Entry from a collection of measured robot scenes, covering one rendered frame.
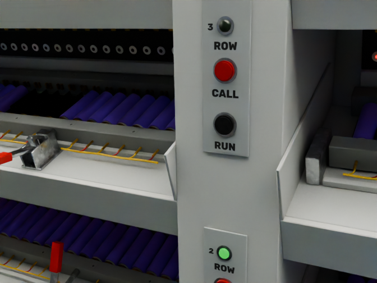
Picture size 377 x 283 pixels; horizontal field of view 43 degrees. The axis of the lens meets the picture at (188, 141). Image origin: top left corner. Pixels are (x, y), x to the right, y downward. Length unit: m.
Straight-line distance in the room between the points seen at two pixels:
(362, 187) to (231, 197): 0.11
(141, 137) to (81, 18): 0.13
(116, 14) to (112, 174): 0.16
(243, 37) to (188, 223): 0.17
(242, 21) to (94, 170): 0.22
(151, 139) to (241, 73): 0.14
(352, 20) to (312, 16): 0.03
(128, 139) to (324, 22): 0.23
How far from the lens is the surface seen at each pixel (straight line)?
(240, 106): 0.38
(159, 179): 0.46
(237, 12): 0.37
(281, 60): 0.37
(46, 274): 0.68
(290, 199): 0.41
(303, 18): 0.37
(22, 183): 0.55
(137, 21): 0.43
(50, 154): 0.54
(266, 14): 0.37
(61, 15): 0.48
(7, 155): 0.50
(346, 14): 0.36
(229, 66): 0.37
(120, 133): 0.50
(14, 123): 0.60
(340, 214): 0.40
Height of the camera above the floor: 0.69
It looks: 15 degrees down
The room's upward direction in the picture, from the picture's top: 1 degrees counter-clockwise
